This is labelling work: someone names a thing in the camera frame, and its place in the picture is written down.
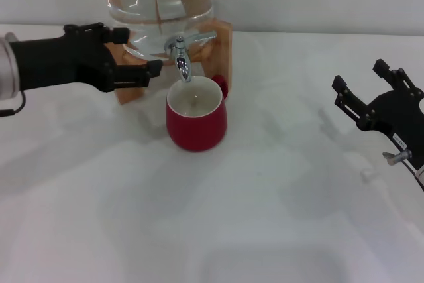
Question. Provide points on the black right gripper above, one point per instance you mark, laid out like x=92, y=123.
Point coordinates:
x=404, y=120

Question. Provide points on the metal wing bolt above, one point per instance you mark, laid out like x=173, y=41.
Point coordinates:
x=397, y=157

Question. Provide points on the chrome faucet with lever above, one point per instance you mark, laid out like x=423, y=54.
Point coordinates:
x=181, y=61

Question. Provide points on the wooden dispenser stand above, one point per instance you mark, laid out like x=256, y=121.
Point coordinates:
x=220, y=61

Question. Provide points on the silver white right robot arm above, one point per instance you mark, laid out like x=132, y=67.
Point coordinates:
x=421, y=175

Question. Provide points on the red cup white inside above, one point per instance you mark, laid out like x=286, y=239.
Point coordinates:
x=198, y=127

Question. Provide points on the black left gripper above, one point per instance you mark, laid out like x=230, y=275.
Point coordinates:
x=59, y=61

